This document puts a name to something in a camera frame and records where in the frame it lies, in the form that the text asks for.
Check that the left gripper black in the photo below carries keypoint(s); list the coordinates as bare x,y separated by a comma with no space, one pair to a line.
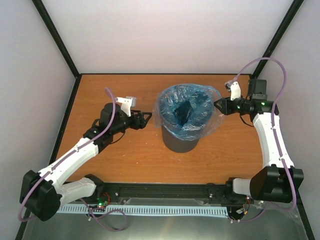
141,124

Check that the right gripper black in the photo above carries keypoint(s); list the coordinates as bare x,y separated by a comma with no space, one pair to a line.
225,109

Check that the blue plastic trash bag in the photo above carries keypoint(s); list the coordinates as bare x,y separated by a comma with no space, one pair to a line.
187,111

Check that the dark grey trash bin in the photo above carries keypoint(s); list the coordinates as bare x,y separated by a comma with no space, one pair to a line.
177,145

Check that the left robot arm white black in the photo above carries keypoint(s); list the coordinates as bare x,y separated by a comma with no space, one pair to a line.
45,191

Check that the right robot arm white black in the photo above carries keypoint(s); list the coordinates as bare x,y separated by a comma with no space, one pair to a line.
278,180

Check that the small circuit board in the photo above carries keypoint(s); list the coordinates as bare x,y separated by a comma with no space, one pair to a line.
103,201

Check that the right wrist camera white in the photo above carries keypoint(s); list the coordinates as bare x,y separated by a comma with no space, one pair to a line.
234,89

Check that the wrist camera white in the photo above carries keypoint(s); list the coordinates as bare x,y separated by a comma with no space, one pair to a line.
234,89
126,103

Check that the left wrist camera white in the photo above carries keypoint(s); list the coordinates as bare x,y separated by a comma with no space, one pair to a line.
126,103

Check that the black aluminium rail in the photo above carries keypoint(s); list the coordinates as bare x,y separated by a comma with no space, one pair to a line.
209,193

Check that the light blue slotted cable duct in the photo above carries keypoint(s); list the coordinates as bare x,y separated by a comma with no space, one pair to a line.
162,211

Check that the black frame post right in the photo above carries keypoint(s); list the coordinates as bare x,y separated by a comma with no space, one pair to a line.
282,28

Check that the black frame post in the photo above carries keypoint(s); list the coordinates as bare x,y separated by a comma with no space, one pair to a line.
47,20
282,28

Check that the metal base plate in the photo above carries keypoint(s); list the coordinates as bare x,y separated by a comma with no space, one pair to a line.
271,224

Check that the black frame post left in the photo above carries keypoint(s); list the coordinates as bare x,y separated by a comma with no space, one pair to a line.
47,20

